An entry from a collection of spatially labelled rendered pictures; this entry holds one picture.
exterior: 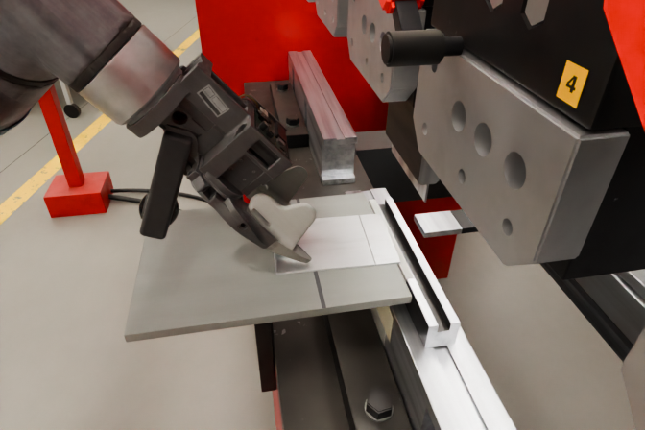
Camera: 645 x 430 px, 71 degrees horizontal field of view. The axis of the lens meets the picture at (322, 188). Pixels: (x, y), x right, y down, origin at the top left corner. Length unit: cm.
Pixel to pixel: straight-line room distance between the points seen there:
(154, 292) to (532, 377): 144
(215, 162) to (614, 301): 46
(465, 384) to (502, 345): 135
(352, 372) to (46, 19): 41
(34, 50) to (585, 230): 36
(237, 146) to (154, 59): 9
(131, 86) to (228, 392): 131
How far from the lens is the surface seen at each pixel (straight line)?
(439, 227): 53
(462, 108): 27
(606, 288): 62
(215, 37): 127
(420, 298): 46
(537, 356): 181
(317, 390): 53
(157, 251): 52
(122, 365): 174
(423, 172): 42
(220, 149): 40
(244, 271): 48
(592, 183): 20
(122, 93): 38
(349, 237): 51
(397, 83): 37
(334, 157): 81
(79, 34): 37
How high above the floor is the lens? 133
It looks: 34 degrees down
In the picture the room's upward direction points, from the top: 1 degrees clockwise
